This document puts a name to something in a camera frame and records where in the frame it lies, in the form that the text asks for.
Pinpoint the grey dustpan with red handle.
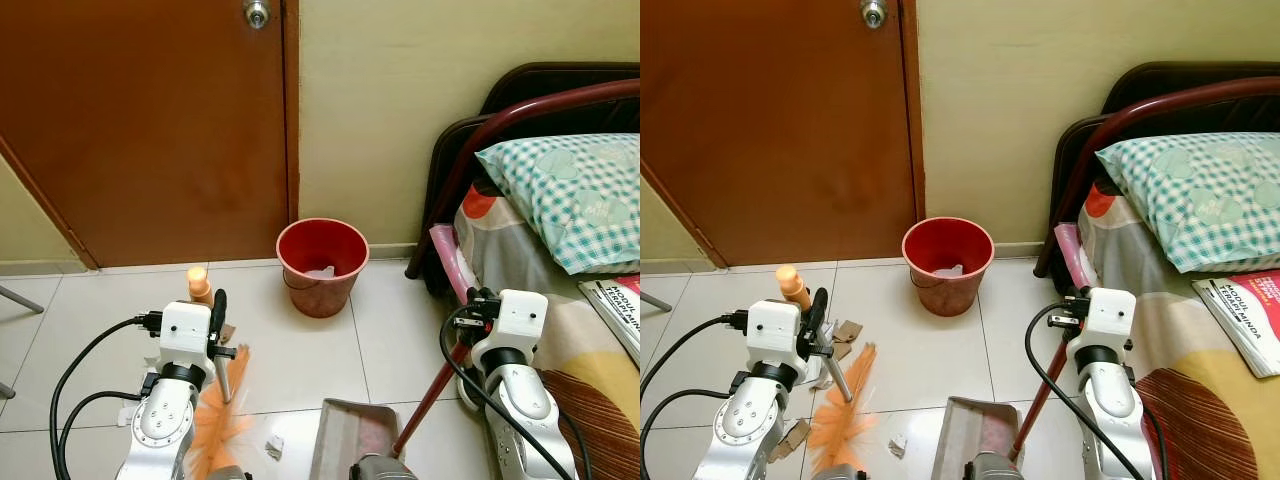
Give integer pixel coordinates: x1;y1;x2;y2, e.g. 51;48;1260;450
309;338;473;480
944;338;1063;480

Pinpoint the orange hand broom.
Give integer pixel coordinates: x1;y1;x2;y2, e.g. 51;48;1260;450
186;266;259;477
775;264;881;477

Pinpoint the green checked pillow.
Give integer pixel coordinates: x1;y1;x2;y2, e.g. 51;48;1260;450
474;133;641;276
1094;133;1280;275

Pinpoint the grey metal furniture leg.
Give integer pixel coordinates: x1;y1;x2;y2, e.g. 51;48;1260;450
0;284;47;315

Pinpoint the red and white book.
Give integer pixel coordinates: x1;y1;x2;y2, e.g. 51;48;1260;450
579;272;641;367
1191;268;1280;380

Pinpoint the dark brown bed headboard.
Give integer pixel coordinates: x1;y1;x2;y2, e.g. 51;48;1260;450
420;62;641;297
1046;61;1280;291

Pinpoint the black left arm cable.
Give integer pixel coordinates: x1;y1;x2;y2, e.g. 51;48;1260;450
58;389;153;480
640;388;741;471

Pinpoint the red plastic bucket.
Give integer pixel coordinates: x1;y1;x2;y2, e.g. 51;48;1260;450
901;216;997;319
276;217;371;320

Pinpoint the brown wooden door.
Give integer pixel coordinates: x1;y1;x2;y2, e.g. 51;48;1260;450
0;0;300;270
640;0;924;269

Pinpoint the maroon curved bed rail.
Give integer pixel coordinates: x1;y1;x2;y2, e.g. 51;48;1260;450
1033;76;1280;279
405;79;641;280

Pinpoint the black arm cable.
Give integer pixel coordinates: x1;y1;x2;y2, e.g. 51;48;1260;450
640;388;741;471
58;389;153;480
1025;302;1148;480
441;303;553;480

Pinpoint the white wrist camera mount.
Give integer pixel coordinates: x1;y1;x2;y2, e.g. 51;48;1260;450
483;289;550;354
157;301;214;368
1075;287;1137;352
745;299;802;367

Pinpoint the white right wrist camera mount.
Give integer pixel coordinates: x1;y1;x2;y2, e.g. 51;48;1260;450
1075;287;1137;352
483;289;550;354

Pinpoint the black left wrist camera cable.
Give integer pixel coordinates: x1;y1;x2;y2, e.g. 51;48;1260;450
49;311;163;480
640;310;751;401

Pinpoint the grey robot right leg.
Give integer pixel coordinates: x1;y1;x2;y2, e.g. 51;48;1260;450
348;454;420;480
962;452;1027;480

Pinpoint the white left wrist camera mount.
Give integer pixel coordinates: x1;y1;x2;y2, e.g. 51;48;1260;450
157;301;214;368
745;299;802;367

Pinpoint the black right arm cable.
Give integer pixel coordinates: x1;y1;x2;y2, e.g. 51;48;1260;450
1025;302;1148;480
441;303;553;480

